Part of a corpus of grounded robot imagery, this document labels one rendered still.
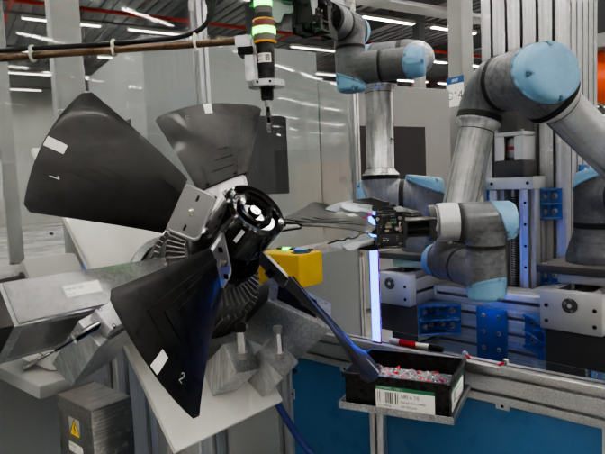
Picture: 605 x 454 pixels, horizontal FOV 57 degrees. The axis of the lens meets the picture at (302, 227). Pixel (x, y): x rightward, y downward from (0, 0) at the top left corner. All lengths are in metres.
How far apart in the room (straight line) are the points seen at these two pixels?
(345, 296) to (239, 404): 1.45
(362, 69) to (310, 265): 0.53
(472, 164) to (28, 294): 0.87
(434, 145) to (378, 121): 3.97
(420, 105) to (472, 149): 4.39
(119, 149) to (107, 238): 0.27
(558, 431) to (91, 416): 0.93
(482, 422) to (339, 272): 1.24
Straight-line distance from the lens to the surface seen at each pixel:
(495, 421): 1.34
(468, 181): 1.23
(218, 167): 1.12
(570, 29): 1.78
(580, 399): 1.24
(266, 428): 2.24
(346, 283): 2.48
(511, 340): 1.61
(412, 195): 1.71
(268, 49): 1.10
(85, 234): 1.18
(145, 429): 1.37
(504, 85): 1.18
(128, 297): 0.76
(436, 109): 5.76
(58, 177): 0.96
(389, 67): 1.39
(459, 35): 8.02
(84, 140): 0.98
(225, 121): 1.21
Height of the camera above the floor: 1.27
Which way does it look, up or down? 5 degrees down
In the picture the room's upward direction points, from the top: 3 degrees counter-clockwise
